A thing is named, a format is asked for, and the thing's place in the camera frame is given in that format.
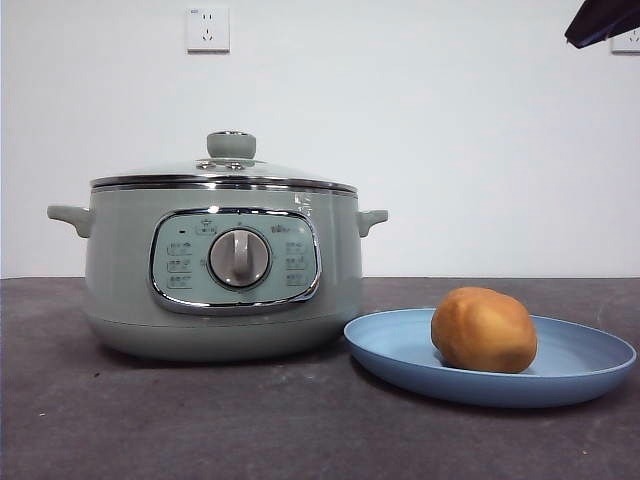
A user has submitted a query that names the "glass lid with green knob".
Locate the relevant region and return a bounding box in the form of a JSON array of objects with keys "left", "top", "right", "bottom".
[{"left": 89, "top": 130, "right": 357, "bottom": 195}]

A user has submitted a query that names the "pale green electric steamer pot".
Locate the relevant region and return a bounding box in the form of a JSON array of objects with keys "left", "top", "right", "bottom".
[{"left": 47, "top": 185, "right": 390, "bottom": 363}]

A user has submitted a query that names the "blue round plate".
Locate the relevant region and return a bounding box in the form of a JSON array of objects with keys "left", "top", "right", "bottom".
[{"left": 342, "top": 307, "right": 637, "bottom": 409}]

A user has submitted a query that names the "white wall socket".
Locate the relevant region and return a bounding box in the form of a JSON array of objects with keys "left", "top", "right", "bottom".
[
  {"left": 610, "top": 25, "right": 640, "bottom": 55},
  {"left": 186, "top": 6, "right": 231, "bottom": 55}
]

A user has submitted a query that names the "brown potato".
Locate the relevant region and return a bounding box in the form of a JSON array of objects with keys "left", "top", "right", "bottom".
[{"left": 430, "top": 285, "right": 540, "bottom": 374}]

